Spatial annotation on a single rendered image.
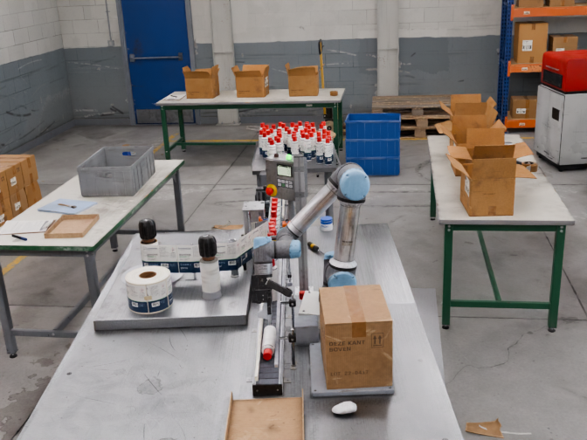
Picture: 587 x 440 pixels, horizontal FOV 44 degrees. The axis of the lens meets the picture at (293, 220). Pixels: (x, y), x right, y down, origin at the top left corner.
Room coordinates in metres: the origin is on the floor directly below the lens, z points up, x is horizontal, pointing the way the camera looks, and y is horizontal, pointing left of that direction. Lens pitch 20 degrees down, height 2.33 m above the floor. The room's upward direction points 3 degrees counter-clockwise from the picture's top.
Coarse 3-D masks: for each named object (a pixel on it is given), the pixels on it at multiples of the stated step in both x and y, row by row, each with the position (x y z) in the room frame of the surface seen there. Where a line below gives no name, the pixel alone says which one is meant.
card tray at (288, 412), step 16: (240, 400) 2.22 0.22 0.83; (256, 400) 2.22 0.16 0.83; (272, 400) 2.21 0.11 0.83; (288, 400) 2.21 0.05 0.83; (240, 416) 2.12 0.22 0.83; (256, 416) 2.12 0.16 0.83; (272, 416) 2.11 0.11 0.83; (288, 416) 2.11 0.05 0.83; (240, 432) 2.03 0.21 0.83; (256, 432) 2.03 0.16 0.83; (272, 432) 2.03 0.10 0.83; (288, 432) 2.02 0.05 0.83
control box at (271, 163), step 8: (272, 160) 3.17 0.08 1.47; (280, 160) 3.14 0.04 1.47; (304, 160) 3.15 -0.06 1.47; (272, 168) 3.17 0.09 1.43; (304, 168) 3.15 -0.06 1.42; (272, 176) 3.17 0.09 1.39; (280, 176) 3.14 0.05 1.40; (304, 176) 3.15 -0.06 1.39; (272, 184) 3.17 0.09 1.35; (280, 192) 3.14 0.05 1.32; (288, 192) 3.11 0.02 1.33; (288, 200) 3.12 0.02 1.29
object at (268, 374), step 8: (280, 296) 2.96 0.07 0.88; (272, 304) 2.89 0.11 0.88; (272, 312) 2.81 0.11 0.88; (280, 312) 2.81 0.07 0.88; (264, 320) 2.74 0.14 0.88; (272, 320) 2.73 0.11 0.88; (264, 328) 2.67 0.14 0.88; (264, 360) 2.42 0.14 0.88; (272, 360) 2.41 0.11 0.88; (264, 368) 2.35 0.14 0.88; (272, 368) 2.35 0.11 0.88; (264, 376) 2.30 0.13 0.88; (272, 376) 2.30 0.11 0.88; (256, 384) 2.25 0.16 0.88; (264, 384) 2.25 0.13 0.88; (272, 384) 2.25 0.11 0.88
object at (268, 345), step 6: (264, 330) 2.58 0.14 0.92; (270, 330) 2.56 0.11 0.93; (264, 336) 2.52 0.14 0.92; (270, 336) 2.51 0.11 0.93; (264, 342) 2.47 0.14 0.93; (270, 342) 2.46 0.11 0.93; (264, 348) 2.43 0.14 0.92; (270, 348) 2.43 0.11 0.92; (264, 354) 2.40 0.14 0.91; (270, 354) 2.40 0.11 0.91
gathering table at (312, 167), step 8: (256, 144) 5.73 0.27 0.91; (256, 152) 5.61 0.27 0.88; (256, 160) 5.37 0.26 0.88; (264, 160) 5.36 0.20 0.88; (312, 160) 5.29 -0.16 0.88; (256, 168) 5.12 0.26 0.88; (264, 168) 5.11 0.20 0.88; (312, 168) 5.07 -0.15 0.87; (320, 168) 5.07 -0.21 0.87; (328, 168) 5.07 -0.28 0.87; (328, 176) 5.09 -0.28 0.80; (328, 208) 5.09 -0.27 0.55; (328, 216) 5.09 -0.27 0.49
